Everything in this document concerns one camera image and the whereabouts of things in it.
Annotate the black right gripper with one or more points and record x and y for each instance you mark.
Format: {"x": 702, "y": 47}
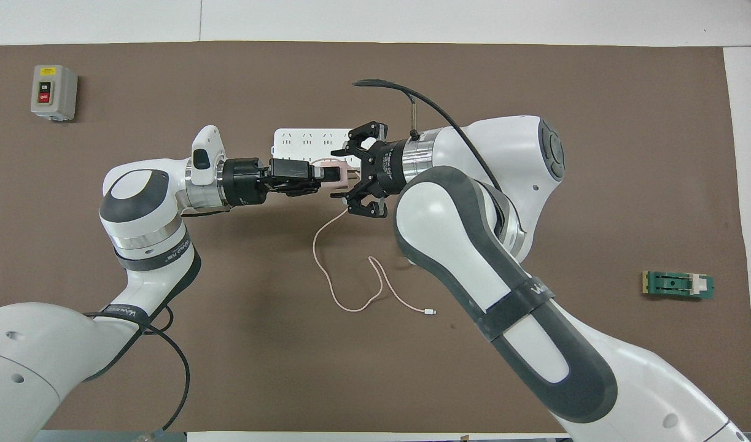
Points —
{"x": 384, "y": 167}

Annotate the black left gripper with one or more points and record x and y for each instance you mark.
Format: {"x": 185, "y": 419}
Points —
{"x": 246, "y": 182}

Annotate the pink charger adapter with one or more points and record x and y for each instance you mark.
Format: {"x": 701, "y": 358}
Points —
{"x": 333, "y": 164}

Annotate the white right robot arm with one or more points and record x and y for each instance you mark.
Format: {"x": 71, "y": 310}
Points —
{"x": 473, "y": 245}

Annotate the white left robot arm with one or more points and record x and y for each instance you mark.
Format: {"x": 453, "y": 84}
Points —
{"x": 136, "y": 202}

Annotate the white power strip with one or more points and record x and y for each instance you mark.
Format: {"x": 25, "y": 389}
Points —
{"x": 301, "y": 140}

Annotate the brown table mat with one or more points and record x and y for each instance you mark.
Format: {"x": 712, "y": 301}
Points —
{"x": 350, "y": 380}

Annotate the green circuit board module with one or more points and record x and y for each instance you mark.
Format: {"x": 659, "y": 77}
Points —
{"x": 670, "y": 285}

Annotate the grey on-off switch box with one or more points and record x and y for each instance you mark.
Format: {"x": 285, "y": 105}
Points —
{"x": 53, "y": 92}

